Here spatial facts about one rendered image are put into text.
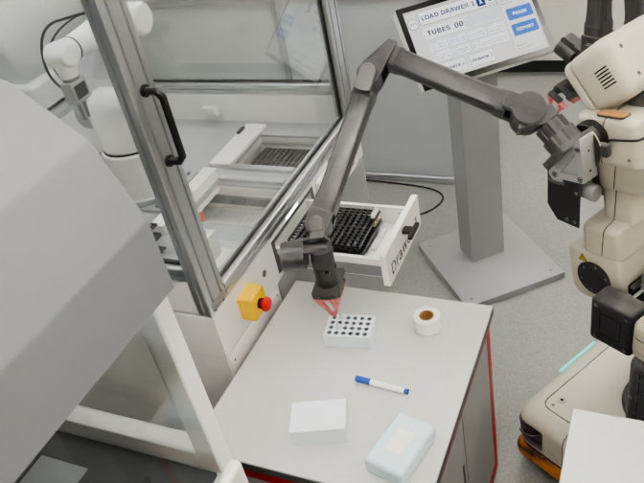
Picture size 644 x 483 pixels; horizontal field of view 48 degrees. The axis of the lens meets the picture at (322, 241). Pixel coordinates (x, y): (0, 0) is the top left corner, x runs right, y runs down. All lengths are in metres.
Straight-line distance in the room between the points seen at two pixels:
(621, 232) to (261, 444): 1.03
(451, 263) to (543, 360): 0.66
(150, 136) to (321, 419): 0.72
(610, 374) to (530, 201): 1.42
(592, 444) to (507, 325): 1.39
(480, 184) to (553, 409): 1.08
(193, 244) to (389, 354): 0.56
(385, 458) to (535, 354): 1.39
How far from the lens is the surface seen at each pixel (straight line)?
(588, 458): 1.63
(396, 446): 1.60
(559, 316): 3.03
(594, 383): 2.41
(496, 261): 3.23
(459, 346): 1.84
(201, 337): 1.88
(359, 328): 1.88
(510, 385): 2.77
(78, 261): 1.05
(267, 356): 1.92
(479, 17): 2.75
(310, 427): 1.66
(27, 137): 1.09
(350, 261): 1.95
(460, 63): 2.66
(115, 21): 1.47
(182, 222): 1.65
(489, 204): 3.10
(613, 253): 1.99
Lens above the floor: 2.07
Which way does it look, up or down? 35 degrees down
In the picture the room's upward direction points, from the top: 13 degrees counter-clockwise
